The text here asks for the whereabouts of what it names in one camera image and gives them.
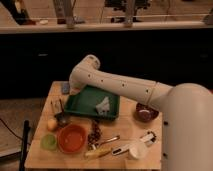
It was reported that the orange plastic bowl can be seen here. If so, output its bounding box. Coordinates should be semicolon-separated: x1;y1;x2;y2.
57;124;87;154

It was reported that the green plastic tray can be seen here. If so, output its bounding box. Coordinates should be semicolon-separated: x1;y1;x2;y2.
64;86;120;120

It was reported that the white handled utensil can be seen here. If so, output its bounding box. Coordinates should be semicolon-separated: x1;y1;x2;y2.
111;144;130;156

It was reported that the yellow round fruit toy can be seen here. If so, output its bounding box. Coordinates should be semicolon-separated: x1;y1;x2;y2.
47;119;58;131

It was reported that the purple grapes toy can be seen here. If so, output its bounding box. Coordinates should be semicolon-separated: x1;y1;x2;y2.
87;121;101;145

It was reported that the white black tool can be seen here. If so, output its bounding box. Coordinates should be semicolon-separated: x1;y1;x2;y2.
140;131;156;146

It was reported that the small green plastic cup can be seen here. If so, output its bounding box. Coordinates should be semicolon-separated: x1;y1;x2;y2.
40;134;57;150

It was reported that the black pole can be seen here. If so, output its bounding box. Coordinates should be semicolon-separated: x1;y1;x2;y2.
19;120;30;171

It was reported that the crumpled grey cloth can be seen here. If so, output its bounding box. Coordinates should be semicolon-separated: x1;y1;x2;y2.
96;97;110;115

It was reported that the blue sponge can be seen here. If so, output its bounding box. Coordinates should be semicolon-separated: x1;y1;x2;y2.
61;82;70;94

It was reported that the dark metal cup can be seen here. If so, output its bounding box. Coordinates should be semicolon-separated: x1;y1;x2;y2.
54;112;70;127

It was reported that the metal spoon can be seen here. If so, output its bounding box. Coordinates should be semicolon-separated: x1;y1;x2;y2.
89;135;120;150

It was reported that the white plastic cup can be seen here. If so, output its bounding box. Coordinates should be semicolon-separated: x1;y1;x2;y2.
129;140;148;160

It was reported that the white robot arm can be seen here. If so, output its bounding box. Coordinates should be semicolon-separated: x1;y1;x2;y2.
69;55;213;171

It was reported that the yellow banana toy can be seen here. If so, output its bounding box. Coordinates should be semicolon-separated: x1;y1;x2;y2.
85;148;111;159

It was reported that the dark red bowl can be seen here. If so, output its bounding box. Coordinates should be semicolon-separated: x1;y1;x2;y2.
135;103;159;123

